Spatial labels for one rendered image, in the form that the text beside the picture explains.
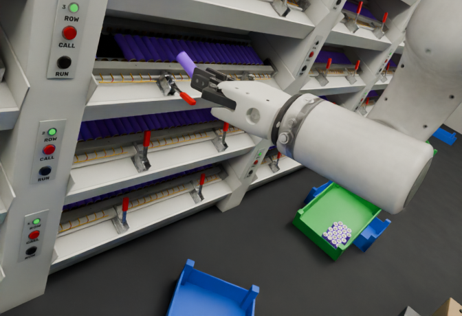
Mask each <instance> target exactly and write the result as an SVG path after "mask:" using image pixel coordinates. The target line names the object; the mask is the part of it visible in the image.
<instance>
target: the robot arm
mask: <svg viewBox="0 0 462 316"><path fill-rule="evenodd" d="M190 86H191V87H192V88H193V89H195V90H197V91H199V92H201V93H202V94H201V98H203V99H205V100H208V101H211V102H214V103H216V104H220V105H222V106H220V107H213V108H212V110H211V114H212V115H213V116H215V117H217V118H219V119H220V120H223V121H224V122H227V123H229V124H231V125H233V126H235V127H237V128H239V129H241V130H243V131H245V132H248V133H250V134H253V135H256V136H258V137H261V138H263V139H267V140H272V143H273V145H275V146H276V147H277V149H278V151H279V152H280V153H282V154H284V155H285V156H287V157H289V158H291V159H293V160H294V161H297V162H298V163H300V164H302V165H303V166H305V167H307V168H309V169H310V170H313V171H314V172H316V173H318V174H320V175H322V176H323V177H325V178H327V179H328V180H330V181H332V182H334V183H336V184H338V185H340V186H341V187H343V188H345V189H347V190H348V191H350V192H352V193H354V194H356V195H358V196H359V197H361V198H363V199H365V200H366V201H368V202H370V203H372V204H374V205H376V206H378V207H379V208H381V209H383V210H384V211H386V212H388V213H390V214H398V213H399V212H401V211H402V210H403V209H404V208H405V207H406V206H407V204H408V203H409V202H410V200H411V199H412V198H413V196H414V195H415V193H416V191H417V190H418V188H419V186H420V185H421V183H422V181H423V179H424V177H425V175H426V173H427V171H428V169H429V167H430V164H431V162H432V158H433V154H434V150H433V147H432V146H431V145H430V144H427V143H426V141H427V140H428V139H429V138H430V137H431V135H432V134H433V133H434V132H435V131H436V130H437V129H438V128H439V127H440V126H441V125H442V124H443V123H444V122H445V121H446V120H447V119H448V118H449V116H450V115H451V114H452V113H453V112H454V111H455V109H456V108H457V107H458V106H459V105H460V103H462V0H421V1H420V2H419V4H418V5H417V7H416V8H415V11H414V12H413V14H412V16H411V18H410V20H409V22H408V25H407V27H406V35H405V43H404V50H403V53H402V55H401V59H400V62H399V64H398V66H397V69H396V71H395V73H394V75H393V77H392V78H391V80H390V82H389V84H388V86H387V87H386V89H385V90H384V92H383V94H382V95H381V96H380V98H379V99H378V101H377V102H376V103H375V105H374V107H373V108H372V109H371V111H370V112H369V113H368V115H367V116H366V117H364V116H362V115H359V114H357V113H354V112H352V111H350V110H348V109H345V108H343V107H341V106H338V105H336V104H333V103H331V102H328V101H326V100H323V99H322V98H319V97H317V96H315V95H312V94H310V93H306V94H304V95H303V94H301V93H297V94H295V95H293V96H291V95H289V94H287V93H285V92H282V91H280V90H278V89H276V88H274V87H271V86H269V85H267V84H264V83H262V82H257V81H239V80H237V79H234V78H231V77H228V79H227V75H225V74H223V73H221V72H219V71H217V70H215V69H212V68H210V67H207V68H206V70H203V69H201V68H199V67H195V68H194V71H193V74H192V80H191V83H190Z"/></svg>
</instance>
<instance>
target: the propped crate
mask: <svg viewBox="0 0 462 316"><path fill-rule="evenodd" d="M381 210H382V209H381V208H379V207H378V206H376V205H374V204H372V203H370V202H368V201H366V200H365V199H363V198H361V197H359V196H358V195H356V194H354V193H352V192H350V191H348V190H347V189H345V188H343V187H341V186H340V185H338V184H336V183H334V182H333V183H331V184H330V185H329V186H328V187H327V188H325V189H324V190H323V191H322V192H321V193H320V194H319V195H318V196H317V197H316V198H314V199H313V200H312V201H311V202H309V203H308V204H307V205H306V206H305V207H304V208H302V209H299V210H298V211H297V212H296V215H295V217H294V220H293V222H292V223H293V224H294V225H295V226H296V227H297V228H298V229H299V230H300V231H301V232H302V233H304V234H305V235H306V236H307V237H308V238H309V239H311V240H312V241H313V242H314V243H315V244H317V246H319V248H321V249H322V250H323V251H324V252H325V253H326V254H328V255H329V256H330V257H331V258H332V259H333V260H335V261H336V260H337V259H338V258H339V257H340V256H341V255H342V254H343V253H344V251H345V250H346V249H347V248H348V247H349V246H350V245H351V244H352V243H353V241H354V240H355V239H356V238H357V237H358V236H359V235H360V234H361V233H362V232H363V231H364V230H365V229H366V228H367V227H368V225H369V224H370V223H371V222H372V221H373V220H374V219H375V218H376V216H377V215H378V214H379V213H380V212H381ZM339 221H341V222H342V223H343V225H346V226H347V229H348V228H349V229H351V237H350V239H349V240H348V242H347V243H346V245H345V246H344V245H343V244H342V243H340V245H339V246H338V247H337V249H335V248H334V247H333V246H332V245H330V244H329V243H328V242H327V241H326V240H325V239H324V238H323V237H322V234H323V233H324V232H326V231H327V230H328V228H329V227H331V226H332V224H333V223H334V222H337V223H338V222H339Z"/></svg>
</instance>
